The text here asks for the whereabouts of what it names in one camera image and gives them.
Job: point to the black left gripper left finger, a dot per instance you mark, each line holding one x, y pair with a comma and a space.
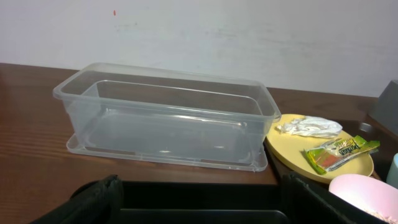
100, 202

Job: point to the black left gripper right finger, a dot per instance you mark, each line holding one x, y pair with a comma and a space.
304, 201

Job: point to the black bin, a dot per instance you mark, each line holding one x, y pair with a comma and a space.
187, 203

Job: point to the white tissue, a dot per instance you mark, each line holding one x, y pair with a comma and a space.
310, 126

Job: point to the green snack wrapper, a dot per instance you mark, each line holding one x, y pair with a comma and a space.
333, 154

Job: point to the clear plastic bin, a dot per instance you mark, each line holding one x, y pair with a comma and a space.
152, 114

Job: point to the grey dishwasher rack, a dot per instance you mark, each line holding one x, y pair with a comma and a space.
385, 109

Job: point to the yellow plate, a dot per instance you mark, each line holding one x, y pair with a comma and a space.
289, 149

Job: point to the pale green cup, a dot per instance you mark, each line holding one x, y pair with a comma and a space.
392, 177

